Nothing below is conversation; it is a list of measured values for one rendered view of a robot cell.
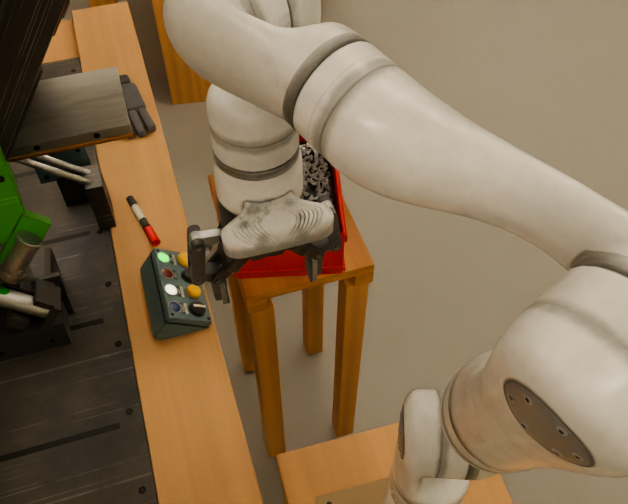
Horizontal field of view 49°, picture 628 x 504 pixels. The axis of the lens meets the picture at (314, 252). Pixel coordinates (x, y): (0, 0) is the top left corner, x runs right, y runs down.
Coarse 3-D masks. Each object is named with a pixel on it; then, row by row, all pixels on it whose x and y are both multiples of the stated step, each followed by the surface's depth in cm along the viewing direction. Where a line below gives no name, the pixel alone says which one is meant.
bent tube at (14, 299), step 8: (0, 296) 104; (8, 296) 105; (16, 296) 106; (24, 296) 107; (32, 296) 108; (0, 304) 105; (8, 304) 105; (16, 304) 106; (24, 304) 106; (32, 304) 107; (24, 312) 107; (32, 312) 107; (40, 312) 108; (48, 312) 108
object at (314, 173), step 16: (304, 144) 144; (304, 160) 141; (320, 160) 142; (304, 176) 138; (320, 176) 139; (336, 176) 133; (304, 192) 136; (320, 192) 136; (336, 192) 134; (336, 208) 136; (272, 256) 128; (288, 256) 128; (304, 256) 128; (336, 256) 129; (240, 272) 130; (256, 272) 131; (272, 272) 131; (288, 272) 131; (304, 272) 132; (336, 272) 133
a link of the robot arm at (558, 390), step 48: (576, 288) 33; (624, 288) 32; (528, 336) 32; (576, 336) 31; (624, 336) 30; (480, 384) 41; (528, 384) 32; (576, 384) 30; (624, 384) 30; (480, 432) 46; (528, 432) 36; (576, 432) 31; (624, 432) 29
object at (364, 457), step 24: (384, 432) 108; (288, 456) 106; (312, 456) 106; (336, 456) 106; (360, 456) 106; (384, 456) 106; (288, 480) 103; (312, 480) 103; (336, 480) 103; (360, 480) 103; (480, 480) 103
